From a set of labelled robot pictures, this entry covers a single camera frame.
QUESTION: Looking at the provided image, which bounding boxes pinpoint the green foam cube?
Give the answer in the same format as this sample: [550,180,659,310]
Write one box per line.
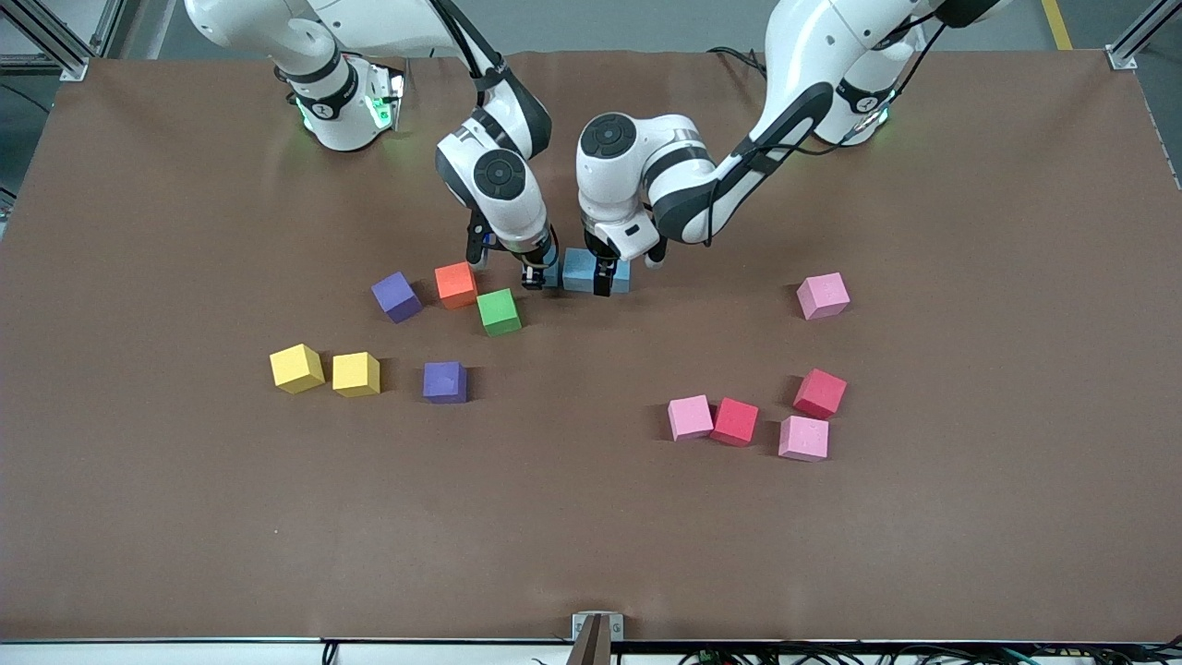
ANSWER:
[476,288,524,337]

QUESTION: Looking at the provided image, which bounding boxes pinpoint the red foam cube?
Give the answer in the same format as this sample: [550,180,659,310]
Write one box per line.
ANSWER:
[710,397,760,448]
[792,368,848,420]

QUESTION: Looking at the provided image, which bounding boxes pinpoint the orange foam cube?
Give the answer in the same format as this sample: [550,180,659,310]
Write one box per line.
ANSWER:
[434,261,479,310]

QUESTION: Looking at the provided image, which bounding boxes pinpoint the purple foam cube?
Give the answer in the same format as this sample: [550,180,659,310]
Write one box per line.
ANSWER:
[423,361,469,405]
[370,271,424,324]

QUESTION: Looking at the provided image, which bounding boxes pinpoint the yellow foam cube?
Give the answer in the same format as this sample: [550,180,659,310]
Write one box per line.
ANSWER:
[270,344,326,395]
[332,351,381,399]

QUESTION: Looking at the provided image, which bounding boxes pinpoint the brown table mat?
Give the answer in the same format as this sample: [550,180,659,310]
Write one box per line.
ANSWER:
[0,48,1182,643]

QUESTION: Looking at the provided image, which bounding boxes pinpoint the light pink dimpled foam cube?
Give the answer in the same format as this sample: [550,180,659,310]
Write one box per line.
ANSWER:
[778,415,830,463]

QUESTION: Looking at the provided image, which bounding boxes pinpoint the gray metal mounting bracket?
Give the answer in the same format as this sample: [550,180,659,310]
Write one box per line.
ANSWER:
[572,611,625,642]

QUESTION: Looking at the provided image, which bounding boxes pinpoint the brown camera pole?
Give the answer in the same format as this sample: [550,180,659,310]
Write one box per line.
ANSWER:
[565,615,614,665]

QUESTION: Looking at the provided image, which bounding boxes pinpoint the aluminium frame post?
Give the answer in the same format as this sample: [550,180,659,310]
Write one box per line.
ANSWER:
[1106,0,1182,71]
[0,0,90,82]

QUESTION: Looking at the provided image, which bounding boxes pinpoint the white table edge rail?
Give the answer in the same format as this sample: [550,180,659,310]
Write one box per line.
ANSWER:
[0,637,1182,665]

